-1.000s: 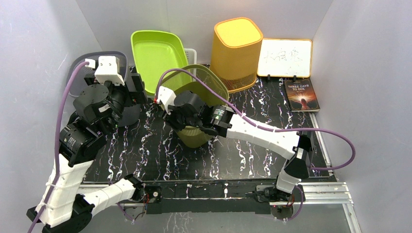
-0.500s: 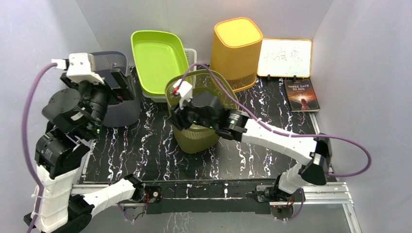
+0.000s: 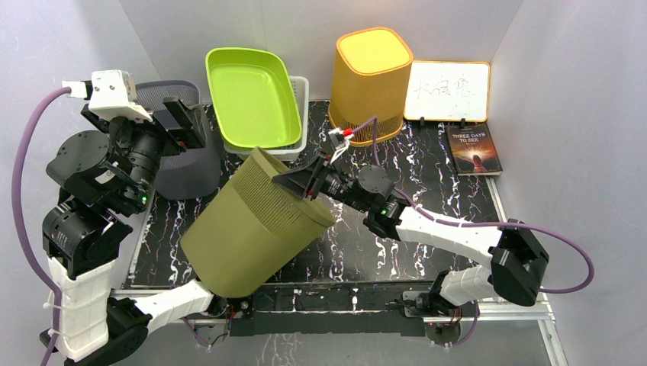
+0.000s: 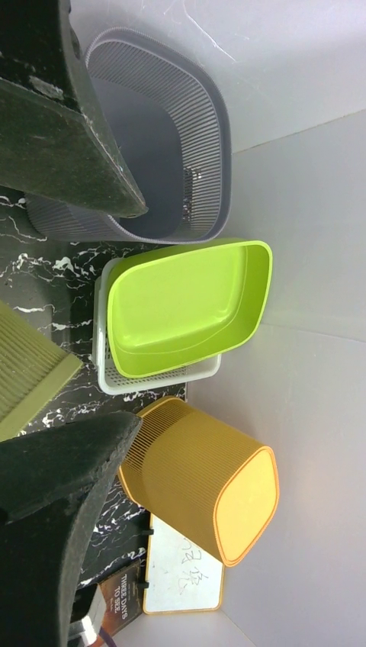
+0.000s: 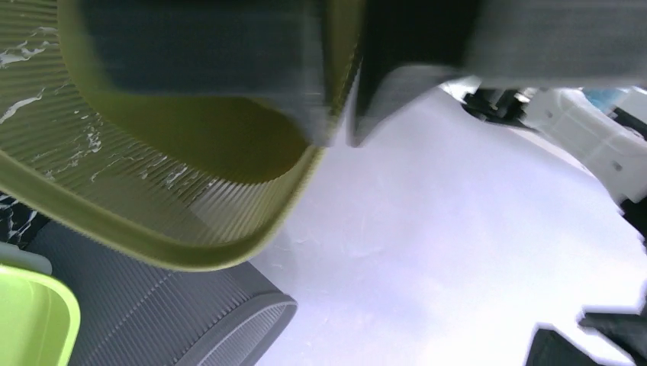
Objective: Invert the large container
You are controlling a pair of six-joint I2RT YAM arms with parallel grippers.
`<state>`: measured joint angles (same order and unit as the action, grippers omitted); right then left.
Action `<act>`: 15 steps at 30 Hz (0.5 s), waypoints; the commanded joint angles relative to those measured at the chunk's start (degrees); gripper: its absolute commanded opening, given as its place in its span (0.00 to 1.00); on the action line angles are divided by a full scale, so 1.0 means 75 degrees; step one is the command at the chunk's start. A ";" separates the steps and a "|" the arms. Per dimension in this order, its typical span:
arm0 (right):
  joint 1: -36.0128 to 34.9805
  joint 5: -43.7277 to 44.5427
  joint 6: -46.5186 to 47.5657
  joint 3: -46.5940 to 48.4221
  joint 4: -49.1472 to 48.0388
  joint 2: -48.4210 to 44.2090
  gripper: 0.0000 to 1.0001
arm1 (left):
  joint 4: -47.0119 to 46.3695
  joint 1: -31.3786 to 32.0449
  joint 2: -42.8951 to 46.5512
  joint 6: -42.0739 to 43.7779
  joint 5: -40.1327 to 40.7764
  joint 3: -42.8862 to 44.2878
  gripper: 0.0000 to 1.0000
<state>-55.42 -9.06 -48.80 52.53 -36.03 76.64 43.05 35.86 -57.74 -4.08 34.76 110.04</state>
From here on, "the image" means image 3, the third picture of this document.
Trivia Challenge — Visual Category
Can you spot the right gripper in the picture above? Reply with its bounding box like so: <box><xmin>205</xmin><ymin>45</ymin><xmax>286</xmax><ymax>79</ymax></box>
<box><xmin>273</xmin><ymin>150</ymin><xmax>370</xmax><ymax>214</ymax></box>

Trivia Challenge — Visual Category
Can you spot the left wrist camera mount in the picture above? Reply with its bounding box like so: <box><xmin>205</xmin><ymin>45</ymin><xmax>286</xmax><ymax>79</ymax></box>
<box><xmin>61</xmin><ymin>69</ymin><xmax>153</xmax><ymax>122</ymax></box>

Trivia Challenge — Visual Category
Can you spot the lime green plastic tray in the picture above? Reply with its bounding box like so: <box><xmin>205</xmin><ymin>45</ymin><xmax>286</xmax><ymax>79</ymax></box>
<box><xmin>204</xmin><ymin>47</ymin><xmax>303</xmax><ymax>149</ymax></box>

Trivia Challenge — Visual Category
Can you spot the orange mesh basket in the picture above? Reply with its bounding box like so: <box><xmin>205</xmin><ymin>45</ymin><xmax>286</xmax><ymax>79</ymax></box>
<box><xmin>328</xmin><ymin>27</ymin><xmax>414</xmax><ymax>147</ymax></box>

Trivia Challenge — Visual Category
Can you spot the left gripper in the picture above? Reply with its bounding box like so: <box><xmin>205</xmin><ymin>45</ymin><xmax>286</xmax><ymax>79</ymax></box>
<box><xmin>87</xmin><ymin>95</ymin><xmax>205</xmax><ymax>210</ymax></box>

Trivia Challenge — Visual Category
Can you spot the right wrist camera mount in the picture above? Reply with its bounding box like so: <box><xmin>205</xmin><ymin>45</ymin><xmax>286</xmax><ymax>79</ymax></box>
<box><xmin>327</xmin><ymin>127</ymin><xmax>354</xmax><ymax>163</ymax></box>

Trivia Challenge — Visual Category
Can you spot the olive green mesh basket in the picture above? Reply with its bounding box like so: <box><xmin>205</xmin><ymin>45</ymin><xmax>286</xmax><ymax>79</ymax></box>
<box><xmin>181</xmin><ymin>148</ymin><xmax>336</xmax><ymax>298</ymax></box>

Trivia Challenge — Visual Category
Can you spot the white perforated plastic basket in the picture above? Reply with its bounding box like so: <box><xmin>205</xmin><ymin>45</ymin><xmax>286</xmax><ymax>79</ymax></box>
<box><xmin>220</xmin><ymin>75</ymin><xmax>309</xmax><ymax>162</ymax></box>

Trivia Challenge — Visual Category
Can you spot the grey mesh basket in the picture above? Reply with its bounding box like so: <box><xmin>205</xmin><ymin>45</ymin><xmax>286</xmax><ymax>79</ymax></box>
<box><xmin>136</xmin><ymin>80</ymin><xmax>221</xmax><ymax>200</ymax></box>

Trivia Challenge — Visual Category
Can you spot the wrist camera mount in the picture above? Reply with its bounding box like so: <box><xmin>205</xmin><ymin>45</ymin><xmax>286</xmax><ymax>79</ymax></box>
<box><xmin>327</xmin><ymin>127</ymin><xmax>354</xmax><ymax>163</ymax></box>
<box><xmin>61</xmin><ymin>69</ymin><xmax>153</xmax><ymax>122</ymax></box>

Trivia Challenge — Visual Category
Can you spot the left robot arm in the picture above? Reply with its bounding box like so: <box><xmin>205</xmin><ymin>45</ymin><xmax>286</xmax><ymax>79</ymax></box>
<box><xmin>40</xmin><ymin>97</ymin><xmax>228</xmax><ymax>365</ymax></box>

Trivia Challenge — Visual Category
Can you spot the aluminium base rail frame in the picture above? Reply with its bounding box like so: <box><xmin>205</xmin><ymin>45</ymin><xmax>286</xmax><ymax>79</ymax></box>
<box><xmin>89</xmin><ymin>176</ymin><xmax>570</xmax><ymax>366</ymax></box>

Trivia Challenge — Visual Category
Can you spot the dark paperback book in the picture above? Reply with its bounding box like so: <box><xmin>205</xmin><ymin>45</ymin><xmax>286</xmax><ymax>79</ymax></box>
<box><xmin>446</xmin><ymin>122</ymin><xmax>503</xmax><ymax>176</ymax></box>

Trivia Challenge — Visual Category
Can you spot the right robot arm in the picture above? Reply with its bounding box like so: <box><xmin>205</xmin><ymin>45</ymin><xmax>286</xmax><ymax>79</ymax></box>
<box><xmin>272</xmin><ymin>156</ymin><xmax>549</xmax><ymax>317</ymax></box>

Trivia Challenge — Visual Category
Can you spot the small whiteboard with yellow frame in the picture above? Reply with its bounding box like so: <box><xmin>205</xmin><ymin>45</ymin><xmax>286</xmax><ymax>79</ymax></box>
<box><xmin>404</xmin><ymin>60</ymin><xmax>491</xmax><ymax>123</ymax></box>

